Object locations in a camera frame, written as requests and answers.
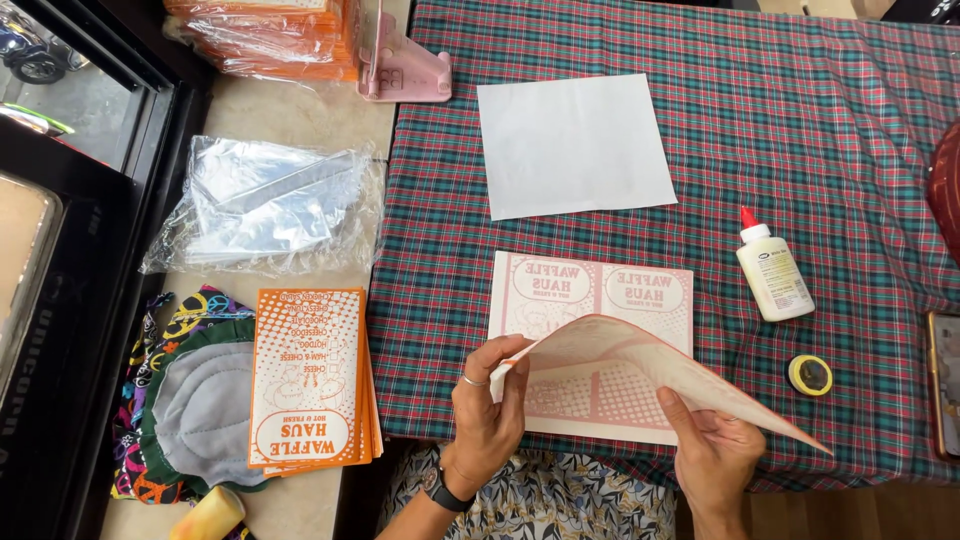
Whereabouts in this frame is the person's right hand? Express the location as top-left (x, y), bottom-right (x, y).
top-left (656, 386), bottom-right (768, 515)

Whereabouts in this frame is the black window frame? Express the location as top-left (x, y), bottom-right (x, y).
top-left (0, 0), bottom-right (219, 540)

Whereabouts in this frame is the person's left hand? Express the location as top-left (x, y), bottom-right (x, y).
top-left (439, 334), bottom-right (536, 497)

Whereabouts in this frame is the colourful quilted pot holder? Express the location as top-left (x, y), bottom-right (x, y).
top-left (110, 285), bottom-right (271, 505)

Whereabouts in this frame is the white glue bottle red cap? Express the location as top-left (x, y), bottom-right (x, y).
top-left (735, 206), bottom-right (816, 324)

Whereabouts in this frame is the wrapped stack of orange bags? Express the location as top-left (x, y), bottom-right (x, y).
top-left (162, 0), bottom-right (363, 84)

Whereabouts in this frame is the stack of printed paper sheets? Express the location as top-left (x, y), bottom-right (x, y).
top-left (486, 250), bottom-right (695, 447)

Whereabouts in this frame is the red round container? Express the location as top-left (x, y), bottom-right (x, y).
top-left (926, 120), bottom-right (960, 267)

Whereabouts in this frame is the smartphone with gold case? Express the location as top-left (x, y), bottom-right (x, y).
top-left (925, 309), bottom-right (960, 462)

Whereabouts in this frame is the floral dress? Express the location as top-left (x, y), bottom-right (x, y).
top-left (378, 442), bottom-right (678, 540)

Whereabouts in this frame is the plaid tablecloth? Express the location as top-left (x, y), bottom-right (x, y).
top-left (366, 0), bottom-right (960, 495)

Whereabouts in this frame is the stack of orange paper bags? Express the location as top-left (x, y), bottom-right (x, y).
top-left (246, 286), bottom-right (385, 480)

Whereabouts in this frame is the blank white paper sheet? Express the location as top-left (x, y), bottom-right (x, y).
top-left (476, 72), bottom-right (680, 222)

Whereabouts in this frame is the black wristwatch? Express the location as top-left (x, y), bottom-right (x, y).
top-left (421, 461), bottom-right (477, 515)

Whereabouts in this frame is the printed paper sheet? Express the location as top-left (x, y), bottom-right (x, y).
top-left (489, 313), bottom-right (835, 457)

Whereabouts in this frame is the clear plastic bag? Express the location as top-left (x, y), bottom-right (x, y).
top-left (138, 135), bottom-right (387, 279)

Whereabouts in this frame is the yellow tape roll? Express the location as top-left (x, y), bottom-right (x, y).
top-left (786, 354), bottom-right (834, 397)

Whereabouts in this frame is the yellow plastic object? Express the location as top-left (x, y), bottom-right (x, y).
top-left (168, 485), bottom-right (247, 540)

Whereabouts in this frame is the pink plastic stand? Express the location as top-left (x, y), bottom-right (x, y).
top-left (356, 0), bottom-right (454, 104)

